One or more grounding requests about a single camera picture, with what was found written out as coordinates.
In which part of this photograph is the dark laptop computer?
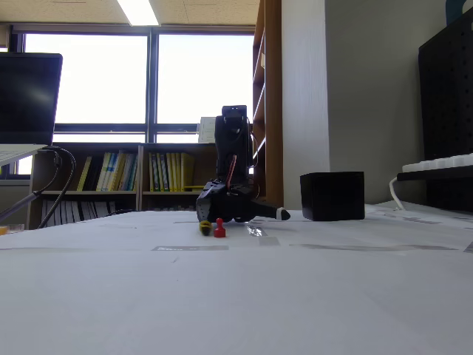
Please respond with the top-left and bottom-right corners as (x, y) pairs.
(0, 52), (64, 167)

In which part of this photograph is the white power strip cable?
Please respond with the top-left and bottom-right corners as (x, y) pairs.
(389, 175), (408, 212)

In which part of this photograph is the grey flexible rod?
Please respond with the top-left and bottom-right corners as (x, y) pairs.
(0, 190), (42, 223)

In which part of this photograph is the black open box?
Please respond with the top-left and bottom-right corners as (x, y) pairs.
(299, 171), (366, 222)

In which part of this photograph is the thin yellow book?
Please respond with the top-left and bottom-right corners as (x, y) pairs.
(76, 155), (93, 192)

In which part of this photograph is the low wooden bookshelf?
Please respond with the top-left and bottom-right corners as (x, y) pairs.
(28, 142), (143, 230)
(138, 142), (267, 212)

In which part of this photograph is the white paper sign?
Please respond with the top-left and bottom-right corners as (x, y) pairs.
(197, 116), (218, 144)

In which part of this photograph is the tall wooden bookshelf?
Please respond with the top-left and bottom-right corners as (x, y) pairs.
(252, 0), (284, 210)

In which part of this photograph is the black perforated pegboard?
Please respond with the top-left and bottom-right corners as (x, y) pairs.
(418, 7), (473, 214)

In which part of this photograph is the black book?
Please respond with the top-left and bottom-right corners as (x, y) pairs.
(87, 155), (105, 192)

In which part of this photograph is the dark window frame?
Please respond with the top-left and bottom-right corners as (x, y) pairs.
(0, 24), (256, 146)

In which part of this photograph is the thick black plug cable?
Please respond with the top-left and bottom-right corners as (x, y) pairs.
(35, 146), (77, 230)

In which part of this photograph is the white paper table cover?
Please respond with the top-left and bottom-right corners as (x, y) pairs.
(0, 201), (473, 355)

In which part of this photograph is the white power strip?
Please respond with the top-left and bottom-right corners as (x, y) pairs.
(401, 153), (473, 174)

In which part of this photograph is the dark blue object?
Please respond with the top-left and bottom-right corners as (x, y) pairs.
(445, 0), (473, 27)

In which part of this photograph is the yellow white book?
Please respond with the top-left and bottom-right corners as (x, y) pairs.
(96, 152), (112, 192)

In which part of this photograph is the white blue book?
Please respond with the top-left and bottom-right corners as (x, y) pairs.
(106, 152), (120, 192)

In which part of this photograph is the ceiling light panel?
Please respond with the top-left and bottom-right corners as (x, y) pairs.
(117, 0), (160, 27)

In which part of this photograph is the teal white book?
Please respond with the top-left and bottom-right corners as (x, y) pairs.
(123, 153), (138, 192)

